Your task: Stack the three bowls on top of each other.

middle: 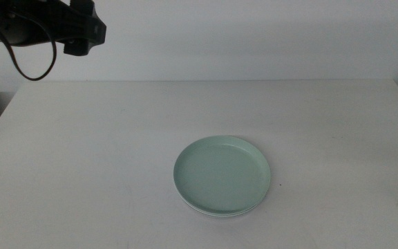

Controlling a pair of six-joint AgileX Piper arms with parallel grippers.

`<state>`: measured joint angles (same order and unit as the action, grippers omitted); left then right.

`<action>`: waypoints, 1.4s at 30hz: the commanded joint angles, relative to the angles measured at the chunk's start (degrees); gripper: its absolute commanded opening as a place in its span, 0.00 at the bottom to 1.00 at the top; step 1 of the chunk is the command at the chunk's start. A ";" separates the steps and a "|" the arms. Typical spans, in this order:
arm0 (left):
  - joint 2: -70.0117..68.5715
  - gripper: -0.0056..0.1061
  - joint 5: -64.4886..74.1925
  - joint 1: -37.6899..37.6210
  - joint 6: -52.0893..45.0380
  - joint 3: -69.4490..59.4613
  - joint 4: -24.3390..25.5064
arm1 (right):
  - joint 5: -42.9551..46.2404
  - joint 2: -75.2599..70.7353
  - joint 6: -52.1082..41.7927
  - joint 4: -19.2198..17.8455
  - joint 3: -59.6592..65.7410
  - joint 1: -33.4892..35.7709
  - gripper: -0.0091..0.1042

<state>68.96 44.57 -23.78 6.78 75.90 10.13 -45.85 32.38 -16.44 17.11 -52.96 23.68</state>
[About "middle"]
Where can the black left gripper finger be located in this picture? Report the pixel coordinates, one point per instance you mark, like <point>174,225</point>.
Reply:
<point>81,6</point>
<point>76,48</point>

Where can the mint green shallow bowl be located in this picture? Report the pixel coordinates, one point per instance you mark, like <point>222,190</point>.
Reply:
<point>221,174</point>

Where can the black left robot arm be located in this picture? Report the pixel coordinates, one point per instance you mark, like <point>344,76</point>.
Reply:
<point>12,24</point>

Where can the white shallow bowl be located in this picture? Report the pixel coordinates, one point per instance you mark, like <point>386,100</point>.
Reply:
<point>221,215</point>

